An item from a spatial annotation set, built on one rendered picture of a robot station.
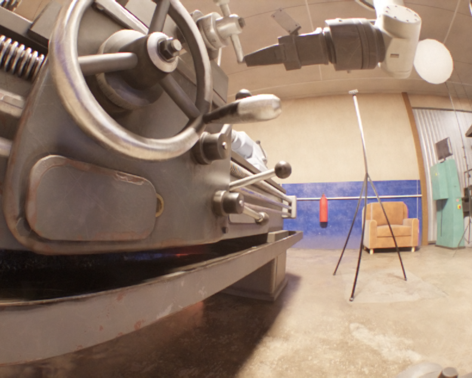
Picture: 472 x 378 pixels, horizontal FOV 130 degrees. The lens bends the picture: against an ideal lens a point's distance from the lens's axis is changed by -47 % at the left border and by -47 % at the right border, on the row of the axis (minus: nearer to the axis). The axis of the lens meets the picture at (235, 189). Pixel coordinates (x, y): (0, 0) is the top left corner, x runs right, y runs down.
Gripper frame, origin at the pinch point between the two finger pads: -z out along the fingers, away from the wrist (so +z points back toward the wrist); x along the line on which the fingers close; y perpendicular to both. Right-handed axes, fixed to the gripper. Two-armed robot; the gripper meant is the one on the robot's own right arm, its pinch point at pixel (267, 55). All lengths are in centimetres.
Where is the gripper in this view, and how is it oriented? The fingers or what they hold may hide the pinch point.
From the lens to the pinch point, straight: 38.1
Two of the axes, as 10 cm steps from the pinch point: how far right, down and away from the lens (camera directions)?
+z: 9.1, -0.3, -4.2
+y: 3.0, 7.5, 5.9
